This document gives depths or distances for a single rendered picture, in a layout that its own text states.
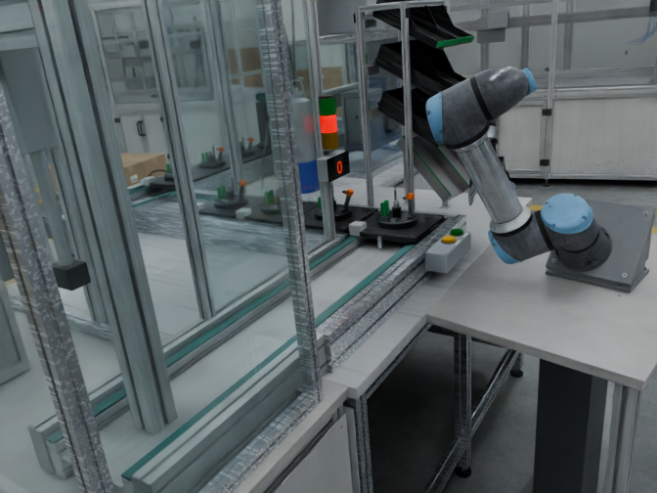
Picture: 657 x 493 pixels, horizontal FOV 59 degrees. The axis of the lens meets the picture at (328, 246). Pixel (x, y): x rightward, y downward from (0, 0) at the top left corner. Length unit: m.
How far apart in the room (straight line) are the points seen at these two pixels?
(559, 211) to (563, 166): 4.27
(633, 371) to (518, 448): 1.15
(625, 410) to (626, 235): 0.54
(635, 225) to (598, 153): 4.05
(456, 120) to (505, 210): 0.29
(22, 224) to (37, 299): 0.09
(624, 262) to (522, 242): 0.30
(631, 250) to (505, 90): 0.62
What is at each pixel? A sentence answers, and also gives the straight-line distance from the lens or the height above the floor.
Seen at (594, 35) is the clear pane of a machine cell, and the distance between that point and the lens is 5.72.
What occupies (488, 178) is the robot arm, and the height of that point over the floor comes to 1.21.
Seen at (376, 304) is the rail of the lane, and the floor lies 0.93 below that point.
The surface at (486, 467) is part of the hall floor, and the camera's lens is 2.42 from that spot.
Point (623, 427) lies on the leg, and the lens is 1.51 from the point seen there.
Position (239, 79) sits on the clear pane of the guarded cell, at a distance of 0.96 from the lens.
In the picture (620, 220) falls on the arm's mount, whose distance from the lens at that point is 1.85.
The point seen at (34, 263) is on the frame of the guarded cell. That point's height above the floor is 1.39.
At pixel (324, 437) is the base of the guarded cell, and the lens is 1.28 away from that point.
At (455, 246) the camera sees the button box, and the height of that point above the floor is 0.96.
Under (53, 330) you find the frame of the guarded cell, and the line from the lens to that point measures 0.76.
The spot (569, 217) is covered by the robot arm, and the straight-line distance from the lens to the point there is 1.62.
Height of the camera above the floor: 1.61
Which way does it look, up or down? 21 degrees down
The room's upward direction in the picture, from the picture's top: 5 degrees counter-clockwise
